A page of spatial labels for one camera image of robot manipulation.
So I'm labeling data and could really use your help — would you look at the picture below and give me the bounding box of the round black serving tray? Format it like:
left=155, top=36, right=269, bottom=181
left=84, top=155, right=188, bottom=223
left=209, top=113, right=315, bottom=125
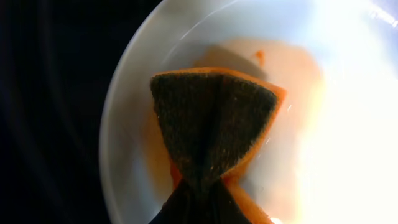
left=1, top=0, right=159, bottom=223

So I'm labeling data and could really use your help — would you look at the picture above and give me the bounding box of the orange green scrub sponge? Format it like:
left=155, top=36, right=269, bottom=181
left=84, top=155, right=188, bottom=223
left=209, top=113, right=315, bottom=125
left=150, top=67, right=286, bottom=223

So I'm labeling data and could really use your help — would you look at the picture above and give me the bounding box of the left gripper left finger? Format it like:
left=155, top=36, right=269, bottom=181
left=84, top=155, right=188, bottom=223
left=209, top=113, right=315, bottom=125
left=149, top=180, right=199, bottom=224

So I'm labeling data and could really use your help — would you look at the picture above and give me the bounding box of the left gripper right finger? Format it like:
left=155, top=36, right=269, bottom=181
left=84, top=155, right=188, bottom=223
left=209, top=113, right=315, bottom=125
left=201, top=179, right=251, bottom=224

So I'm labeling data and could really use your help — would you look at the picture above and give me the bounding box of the light green plate rear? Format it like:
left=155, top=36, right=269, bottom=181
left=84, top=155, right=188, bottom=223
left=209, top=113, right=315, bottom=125
left=99, top=1, right=397, bottom=223

